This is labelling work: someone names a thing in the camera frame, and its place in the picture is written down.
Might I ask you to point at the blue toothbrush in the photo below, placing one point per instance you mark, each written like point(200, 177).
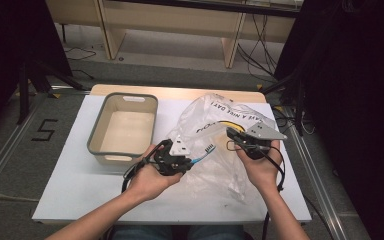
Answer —
point(205, 154)

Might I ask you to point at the white foam board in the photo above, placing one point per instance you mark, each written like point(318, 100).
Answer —
point(80, 193)

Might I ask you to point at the black tripod stand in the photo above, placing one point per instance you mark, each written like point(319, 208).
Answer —
point(35, 76)

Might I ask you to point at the clear plastic bag yellow smiley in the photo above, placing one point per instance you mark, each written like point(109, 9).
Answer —
point(210, 176)

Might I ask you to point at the black metal stand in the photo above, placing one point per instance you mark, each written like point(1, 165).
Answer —
point(298, 90)

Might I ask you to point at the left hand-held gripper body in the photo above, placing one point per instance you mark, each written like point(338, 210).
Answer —
point(170, 160)

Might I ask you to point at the person's legs in jeans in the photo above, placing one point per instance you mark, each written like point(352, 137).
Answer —
point(166, 233)

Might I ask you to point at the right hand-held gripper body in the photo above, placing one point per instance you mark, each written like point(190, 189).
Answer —
point(263, 133)

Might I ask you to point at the light wooden table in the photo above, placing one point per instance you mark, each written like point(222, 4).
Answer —
point(180, 91)

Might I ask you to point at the person's right hand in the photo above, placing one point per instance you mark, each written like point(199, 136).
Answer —
point(263, 173)

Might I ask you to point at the person's left hand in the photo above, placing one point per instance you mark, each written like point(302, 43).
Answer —
point(150, 183)

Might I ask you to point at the dark curtain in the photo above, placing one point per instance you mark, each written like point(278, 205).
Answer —
point(13, 40)
point(363, 100)

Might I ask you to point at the light wooden desk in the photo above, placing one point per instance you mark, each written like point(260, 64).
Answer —
point(166, 20)

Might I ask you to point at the beige plastic basket grey rim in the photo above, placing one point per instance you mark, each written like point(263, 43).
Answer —
point(126, 131)

